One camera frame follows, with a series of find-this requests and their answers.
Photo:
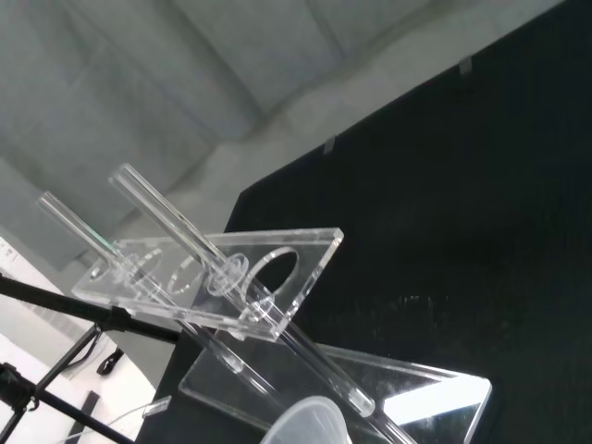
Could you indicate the clear acrylic funnel stand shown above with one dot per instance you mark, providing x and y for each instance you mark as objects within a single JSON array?
[{"x": 319, "y": 250}]

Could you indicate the translucent plastic funnel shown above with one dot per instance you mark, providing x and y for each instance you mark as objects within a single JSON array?
[{"x": 310, "y": 425}]

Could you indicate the clear cloth clip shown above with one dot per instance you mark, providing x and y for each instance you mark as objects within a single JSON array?
[
  {"x": 465, "y": 65},
  {"x": 329, "y": 144},
  {"x": 157, "y": 407}
]

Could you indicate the black bench cloth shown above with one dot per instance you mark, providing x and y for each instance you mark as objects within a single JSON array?
[{"x": 462, "y": 231}]

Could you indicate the black tripod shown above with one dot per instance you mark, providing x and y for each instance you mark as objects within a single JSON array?
[{"x": 46, "y": 296}]

